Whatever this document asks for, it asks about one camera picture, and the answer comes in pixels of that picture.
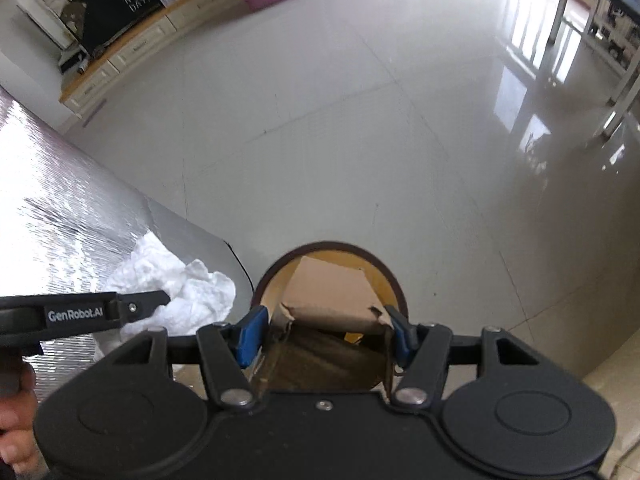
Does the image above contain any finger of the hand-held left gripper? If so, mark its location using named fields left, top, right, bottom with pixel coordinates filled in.
left=116, top=290, right=171, bottom=325

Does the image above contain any white tissue paper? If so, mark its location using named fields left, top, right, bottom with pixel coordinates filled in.
left=95, top=232, right=237, bottom=357

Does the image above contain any cream low cabinet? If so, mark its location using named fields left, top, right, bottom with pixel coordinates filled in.
left=59, top=0, right=247, bottom=121

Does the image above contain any paper trash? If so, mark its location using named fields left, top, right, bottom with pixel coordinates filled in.
left=250, top=256, right=401, bottom=396

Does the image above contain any person's left hand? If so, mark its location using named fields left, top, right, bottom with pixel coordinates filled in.
left=0, top=362, right=51, bottom=476

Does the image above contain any black chalkboard sign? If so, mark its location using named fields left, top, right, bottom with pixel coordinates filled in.
left=81, top=0, right=164, bottom=59

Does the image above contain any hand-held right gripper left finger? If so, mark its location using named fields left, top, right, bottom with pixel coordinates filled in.
left=102, top=305, right=271, bottom=409

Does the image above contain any round wood-grain trash bin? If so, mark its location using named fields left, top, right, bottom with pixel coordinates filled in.
left=252, top=241, right=409, bottom=397

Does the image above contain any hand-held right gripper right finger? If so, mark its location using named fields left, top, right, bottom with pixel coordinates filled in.
left=385, top=305, right=546, bottom=409

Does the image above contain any silver foil mat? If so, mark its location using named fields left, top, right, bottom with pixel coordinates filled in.
left=0, top=85, right=257, bottom=411

